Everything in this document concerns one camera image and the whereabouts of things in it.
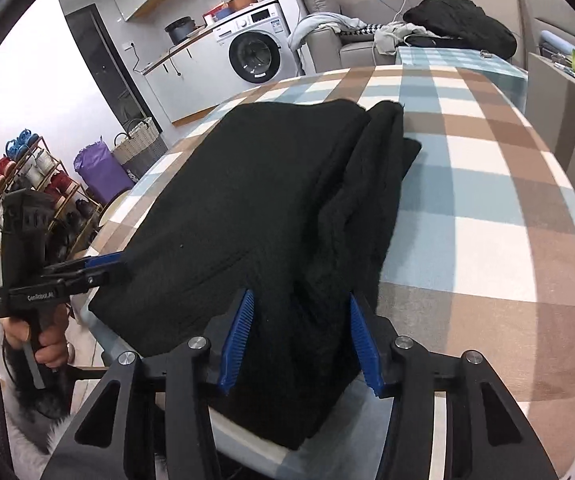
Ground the person's left hand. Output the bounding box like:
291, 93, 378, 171
3, 307, 72, 370

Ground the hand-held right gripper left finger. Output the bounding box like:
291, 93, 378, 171
40, 287, 257, 480

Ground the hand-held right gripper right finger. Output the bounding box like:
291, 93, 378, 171
348, 292, 561, 480

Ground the purple bin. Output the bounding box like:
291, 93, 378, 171
73, 141, 133, 196

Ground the brown blue checked tablecloth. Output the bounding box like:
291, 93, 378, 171
80, 64, 575, 480

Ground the houndstooth pillow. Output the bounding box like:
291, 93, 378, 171
337, 22, 381, 43

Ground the beige cardboard box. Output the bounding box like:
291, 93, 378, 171
525, 51, 575, 133

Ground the teal checked tablecloth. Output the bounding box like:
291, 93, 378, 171
396, 46, 528, 111

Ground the beige sofa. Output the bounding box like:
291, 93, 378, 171
300, 0, 575, 76

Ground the white washing machine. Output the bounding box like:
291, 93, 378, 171
212, 2, 298, 83

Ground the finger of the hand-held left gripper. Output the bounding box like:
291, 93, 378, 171
42, 254, 125, 277
42, 266, 130, 293

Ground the black coat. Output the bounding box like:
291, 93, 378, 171
402, 0, 518, 58

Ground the person's left forearm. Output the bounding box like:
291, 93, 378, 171
0, 355, 80, 456

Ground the black cooking pot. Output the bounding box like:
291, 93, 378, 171
164, 17, 197, 43

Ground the grey garment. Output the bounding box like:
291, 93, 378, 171
373, 21, 441, 56

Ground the black knitted sweater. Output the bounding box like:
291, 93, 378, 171
87, 100, 423, 452

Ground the white base cabinet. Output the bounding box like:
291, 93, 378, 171
142, 35, 233, 123

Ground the two-tone wicker basket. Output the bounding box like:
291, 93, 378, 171
112, 116, 168, 176

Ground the light blue blanket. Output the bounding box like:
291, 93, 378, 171
287, 11, 368, 53

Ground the metal rack of shoes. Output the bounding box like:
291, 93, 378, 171
0, 130, 105, 261

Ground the dark glass door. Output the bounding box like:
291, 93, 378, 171
64, 4, 150, 133

